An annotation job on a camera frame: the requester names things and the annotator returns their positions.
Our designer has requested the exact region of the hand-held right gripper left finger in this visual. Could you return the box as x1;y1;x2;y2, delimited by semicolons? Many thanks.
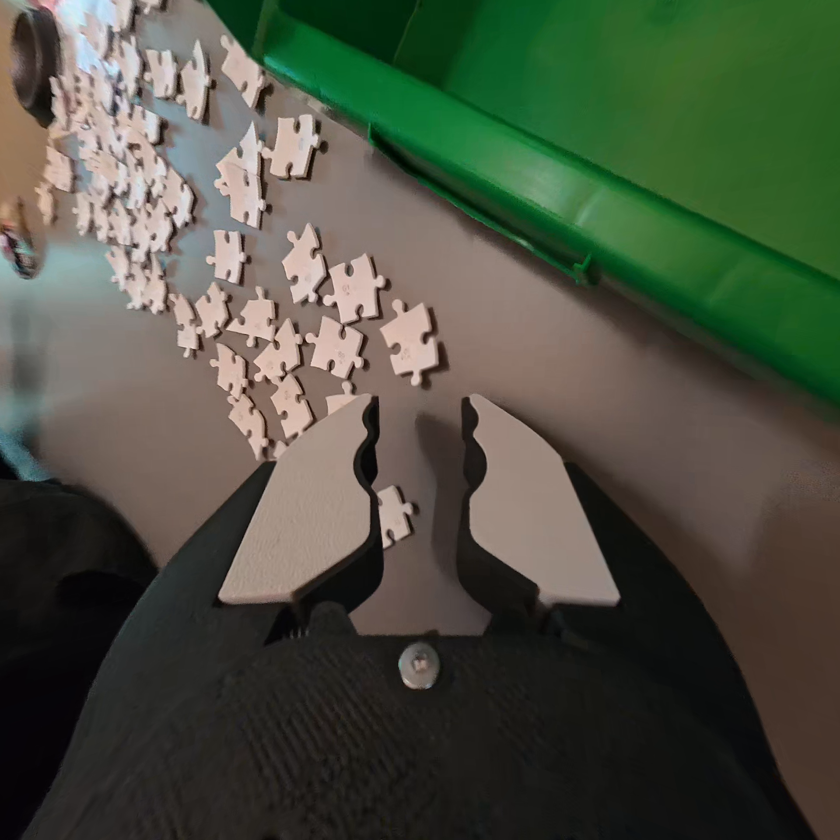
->
218;394;386;624

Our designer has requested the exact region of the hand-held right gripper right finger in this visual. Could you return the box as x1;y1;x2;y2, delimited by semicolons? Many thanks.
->
456;394;622;627

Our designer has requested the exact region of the white jigsaw puzzle piece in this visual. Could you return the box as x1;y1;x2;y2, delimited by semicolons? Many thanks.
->
376;484;419;551

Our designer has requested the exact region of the pile of white puzzle pieces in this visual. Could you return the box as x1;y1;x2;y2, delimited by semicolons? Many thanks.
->
33;0;444;463

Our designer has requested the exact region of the colourful curved puzzle ball section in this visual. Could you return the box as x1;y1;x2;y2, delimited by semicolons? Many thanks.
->
0;200;46;282

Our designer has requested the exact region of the black dome puzzle stand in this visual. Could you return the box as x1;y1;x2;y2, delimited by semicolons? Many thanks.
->
10;7;64;129

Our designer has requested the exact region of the black hooded sweatshirt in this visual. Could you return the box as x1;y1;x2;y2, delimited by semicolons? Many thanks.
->
0;479;161;840

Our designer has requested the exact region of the green plastic bin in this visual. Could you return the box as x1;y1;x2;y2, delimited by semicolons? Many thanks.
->
203;0;840;408

